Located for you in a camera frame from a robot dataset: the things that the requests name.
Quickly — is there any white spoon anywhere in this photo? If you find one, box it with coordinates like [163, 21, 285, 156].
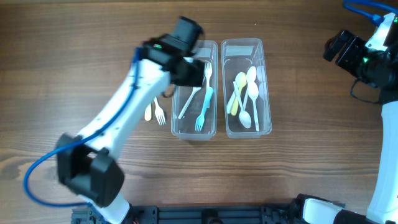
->
[248, 82, 259, 131]
[243, 66, 257, 108]
[233, 81, 252, 129]
[226, 93, 236, 114]

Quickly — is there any right clear plastic container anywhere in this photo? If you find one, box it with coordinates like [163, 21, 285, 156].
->
[221, 38, 272, 139]

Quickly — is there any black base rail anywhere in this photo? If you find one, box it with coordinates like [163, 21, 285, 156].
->
[71, 202, 312, 224]

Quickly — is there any left clear plastic container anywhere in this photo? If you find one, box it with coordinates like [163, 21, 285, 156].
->
[171, 40, 218, 141]

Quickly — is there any pale blue plastic fork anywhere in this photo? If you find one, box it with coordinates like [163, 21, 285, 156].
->
[195, 87, 214, 132]

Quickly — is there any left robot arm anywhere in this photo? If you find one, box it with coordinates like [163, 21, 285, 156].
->
[57, 16, 205, 223]

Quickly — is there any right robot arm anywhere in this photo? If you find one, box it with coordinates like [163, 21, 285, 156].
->
[297, 8, 397, 223]

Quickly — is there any left blue cable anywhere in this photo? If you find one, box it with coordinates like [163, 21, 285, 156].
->
[22, 46, 141, 208]

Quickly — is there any clear plastic container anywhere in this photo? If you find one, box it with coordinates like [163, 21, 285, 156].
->
[221, 38, 272, 139]
[171, 40, 218, 141]

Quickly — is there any yellow plastic spoon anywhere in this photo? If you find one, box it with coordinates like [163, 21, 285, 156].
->
[230, 72, 246, 116]

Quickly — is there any yellow plastic fork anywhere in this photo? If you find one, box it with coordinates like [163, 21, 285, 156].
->
[144, 103, 152, 121]

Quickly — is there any white fork curved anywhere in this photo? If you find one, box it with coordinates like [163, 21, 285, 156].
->
[178, 87, 201, 119]

